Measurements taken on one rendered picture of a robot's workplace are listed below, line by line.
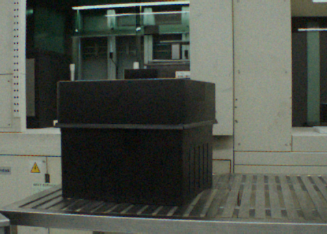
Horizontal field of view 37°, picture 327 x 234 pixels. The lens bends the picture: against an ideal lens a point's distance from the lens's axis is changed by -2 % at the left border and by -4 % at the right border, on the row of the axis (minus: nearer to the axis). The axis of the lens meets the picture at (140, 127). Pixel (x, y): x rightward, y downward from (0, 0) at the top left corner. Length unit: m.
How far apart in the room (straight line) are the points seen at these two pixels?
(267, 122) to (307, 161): 0.16
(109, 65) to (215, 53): 1.06
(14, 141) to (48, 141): 0.13
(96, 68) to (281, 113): 1.26
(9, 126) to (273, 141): 0.84
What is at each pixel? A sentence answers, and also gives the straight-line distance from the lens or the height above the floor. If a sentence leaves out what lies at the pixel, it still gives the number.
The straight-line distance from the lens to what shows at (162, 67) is 2.04.
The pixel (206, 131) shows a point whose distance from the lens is 1.19.
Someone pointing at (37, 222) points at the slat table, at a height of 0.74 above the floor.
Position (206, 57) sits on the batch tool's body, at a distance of 1.44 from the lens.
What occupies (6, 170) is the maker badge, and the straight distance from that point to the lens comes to 1.70.
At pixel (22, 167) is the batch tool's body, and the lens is 1.68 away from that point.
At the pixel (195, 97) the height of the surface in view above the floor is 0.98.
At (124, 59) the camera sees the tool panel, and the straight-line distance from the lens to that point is 2.48.
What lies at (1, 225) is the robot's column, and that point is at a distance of 0.92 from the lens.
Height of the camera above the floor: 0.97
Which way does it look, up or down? 3 degrees down
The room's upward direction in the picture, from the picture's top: straight up
